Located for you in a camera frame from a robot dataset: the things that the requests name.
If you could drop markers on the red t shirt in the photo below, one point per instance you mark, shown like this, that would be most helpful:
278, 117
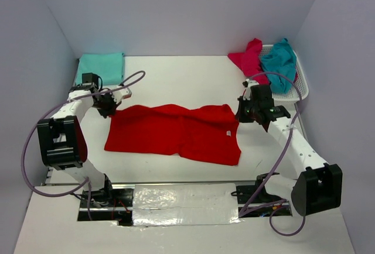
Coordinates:
206, 134

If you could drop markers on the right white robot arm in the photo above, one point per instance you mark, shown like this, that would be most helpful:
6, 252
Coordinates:
319, 184

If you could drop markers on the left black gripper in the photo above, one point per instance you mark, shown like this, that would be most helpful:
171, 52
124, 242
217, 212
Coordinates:
111, 111

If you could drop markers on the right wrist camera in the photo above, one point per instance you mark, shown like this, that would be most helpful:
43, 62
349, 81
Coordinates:
261, 93

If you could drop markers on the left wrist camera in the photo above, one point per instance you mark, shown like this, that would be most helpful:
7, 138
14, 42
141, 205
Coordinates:
90, 78

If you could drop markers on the magenta pink t shirt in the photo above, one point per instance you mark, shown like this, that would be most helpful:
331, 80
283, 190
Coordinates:
249, 62

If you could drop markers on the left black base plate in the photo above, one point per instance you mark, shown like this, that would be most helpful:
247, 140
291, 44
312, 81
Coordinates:
118, 197

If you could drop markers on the mint green t shirt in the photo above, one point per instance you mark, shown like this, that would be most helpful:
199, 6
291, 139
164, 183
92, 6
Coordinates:
110, 67

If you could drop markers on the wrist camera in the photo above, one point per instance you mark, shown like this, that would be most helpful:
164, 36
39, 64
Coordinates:
90, 78
261, 93

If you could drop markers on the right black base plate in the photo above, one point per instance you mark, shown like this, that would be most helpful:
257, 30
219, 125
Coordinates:
243, 193

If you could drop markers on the white plastic basket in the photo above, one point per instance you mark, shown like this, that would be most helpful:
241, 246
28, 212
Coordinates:
291, 96

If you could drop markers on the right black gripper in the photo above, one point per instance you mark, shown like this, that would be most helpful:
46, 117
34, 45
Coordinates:
240, 115

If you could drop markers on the teal blue t shirt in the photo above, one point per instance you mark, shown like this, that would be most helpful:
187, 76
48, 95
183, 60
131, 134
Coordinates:
282, 60

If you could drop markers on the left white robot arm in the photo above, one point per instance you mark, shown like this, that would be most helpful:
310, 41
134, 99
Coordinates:
62, 143

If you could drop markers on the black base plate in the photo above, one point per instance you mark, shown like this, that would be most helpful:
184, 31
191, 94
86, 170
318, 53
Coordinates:
118, 197
243, 193

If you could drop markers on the aluminium rail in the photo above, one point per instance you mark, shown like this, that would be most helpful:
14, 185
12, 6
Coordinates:
239, 182

